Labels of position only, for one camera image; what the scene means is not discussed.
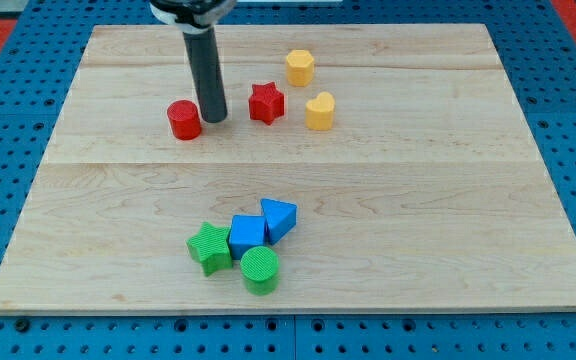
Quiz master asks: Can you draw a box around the yellow hexagon block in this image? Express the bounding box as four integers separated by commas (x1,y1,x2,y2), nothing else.
285,49,315,87

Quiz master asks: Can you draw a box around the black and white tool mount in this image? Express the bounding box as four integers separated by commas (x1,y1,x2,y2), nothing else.
149,0,237,34

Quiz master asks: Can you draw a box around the red cylinder block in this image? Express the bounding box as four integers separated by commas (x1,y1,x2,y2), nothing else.
166,100,202,140

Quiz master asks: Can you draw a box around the red star block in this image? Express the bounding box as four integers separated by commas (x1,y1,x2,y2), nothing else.
248,82,285,125

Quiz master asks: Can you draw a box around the green star block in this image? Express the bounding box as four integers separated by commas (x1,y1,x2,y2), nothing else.
186,222,233,277

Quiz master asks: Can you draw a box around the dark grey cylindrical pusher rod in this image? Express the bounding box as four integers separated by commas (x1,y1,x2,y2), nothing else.
183,27,228,123

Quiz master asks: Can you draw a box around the blue cube block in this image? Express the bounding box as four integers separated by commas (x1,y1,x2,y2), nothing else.
228,215,266,260

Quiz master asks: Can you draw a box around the blue triangle block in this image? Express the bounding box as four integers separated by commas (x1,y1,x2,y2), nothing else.
260,198,298,245

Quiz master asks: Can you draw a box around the yellow heart block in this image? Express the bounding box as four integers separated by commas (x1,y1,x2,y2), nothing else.
305,92,336,131

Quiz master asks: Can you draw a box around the light wooden board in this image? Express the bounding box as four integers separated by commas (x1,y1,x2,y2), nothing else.
0,24,576,316

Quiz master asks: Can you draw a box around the green cylinder block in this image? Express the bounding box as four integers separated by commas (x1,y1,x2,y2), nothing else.
240,246,280,296

